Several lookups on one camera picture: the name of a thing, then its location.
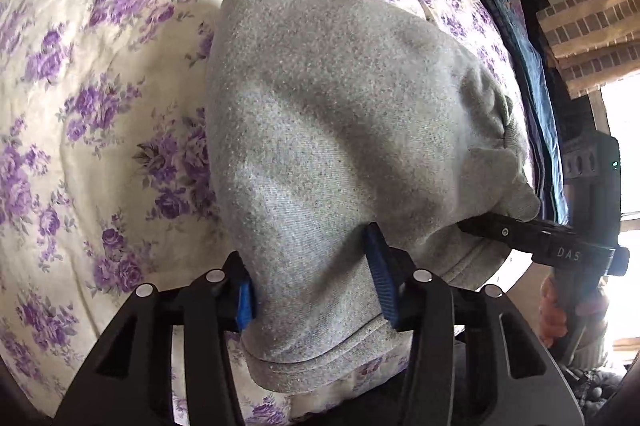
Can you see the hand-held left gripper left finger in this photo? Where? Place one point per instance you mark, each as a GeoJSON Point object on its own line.
{"type": "Point", "coordinates": [245, 306]}

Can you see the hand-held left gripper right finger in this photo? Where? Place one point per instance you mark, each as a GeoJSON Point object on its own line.
{"type": "Point", "coordinates": [382, 286]}

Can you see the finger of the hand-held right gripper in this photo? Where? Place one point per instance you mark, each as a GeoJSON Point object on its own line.
{"type": "Point", "coordinates": [500, 231]}

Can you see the grey sweatshirt garment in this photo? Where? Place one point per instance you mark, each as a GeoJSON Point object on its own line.
{"type": "Point", "coordinates": [325, 106]}

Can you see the person's right hand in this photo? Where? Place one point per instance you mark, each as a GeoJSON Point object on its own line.
{"type": "Point", "coordinates": [550, 311]}

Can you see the window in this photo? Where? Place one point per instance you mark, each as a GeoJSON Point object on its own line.
{"type": "Point", "coordinates": [625, 116]}

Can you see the blue jeans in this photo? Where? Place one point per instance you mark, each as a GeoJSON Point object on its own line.
{"type": "Point", "coordinates": [537, 81]}

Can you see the brick patterned curtain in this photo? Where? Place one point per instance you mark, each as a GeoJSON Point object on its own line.
{"type": "Point", "coordinates": [590, 21]}

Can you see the purple floral bed sheet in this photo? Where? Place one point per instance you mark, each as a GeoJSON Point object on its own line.
{"type": "Point", "coordinates": [100, 106]}

